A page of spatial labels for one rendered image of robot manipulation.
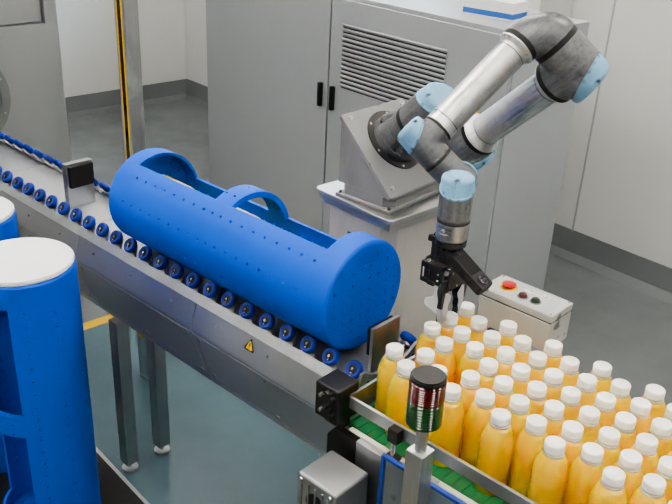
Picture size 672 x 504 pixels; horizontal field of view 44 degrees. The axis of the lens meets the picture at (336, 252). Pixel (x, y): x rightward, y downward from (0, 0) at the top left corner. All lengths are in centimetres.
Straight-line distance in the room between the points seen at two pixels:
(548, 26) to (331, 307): 81
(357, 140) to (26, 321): 100
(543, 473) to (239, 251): 91
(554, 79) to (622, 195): 274
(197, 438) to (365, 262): 153
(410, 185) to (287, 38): 216
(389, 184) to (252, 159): 257
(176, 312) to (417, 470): 108
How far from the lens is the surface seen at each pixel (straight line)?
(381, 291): 204
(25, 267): 231
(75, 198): 292
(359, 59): 398
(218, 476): 312
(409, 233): 237
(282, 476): 312
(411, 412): 145
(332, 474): 182
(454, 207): 182
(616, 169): 472
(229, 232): 210
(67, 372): 241
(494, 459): 170
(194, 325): 233
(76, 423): 251
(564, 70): 202
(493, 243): 369
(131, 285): 255
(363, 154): 230
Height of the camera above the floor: 205
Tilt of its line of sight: 26 degrees down
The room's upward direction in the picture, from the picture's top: 3 degrees clockwise
